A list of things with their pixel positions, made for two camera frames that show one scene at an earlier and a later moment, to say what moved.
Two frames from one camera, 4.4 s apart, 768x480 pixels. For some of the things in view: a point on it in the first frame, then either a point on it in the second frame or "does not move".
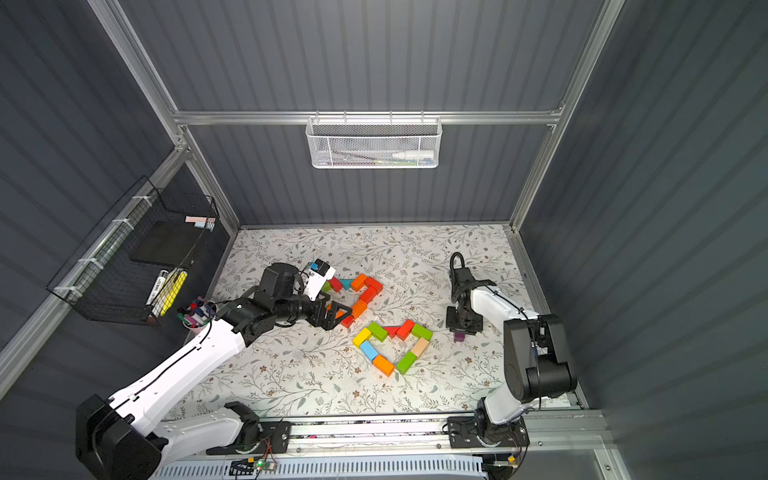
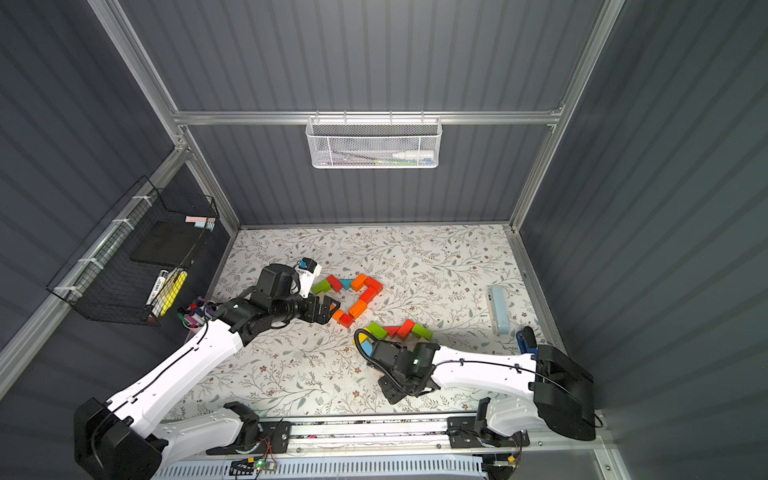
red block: (336, 284) does not move
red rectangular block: (368, 294) does not move
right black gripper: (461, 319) -> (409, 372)
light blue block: (369, 350) does not move
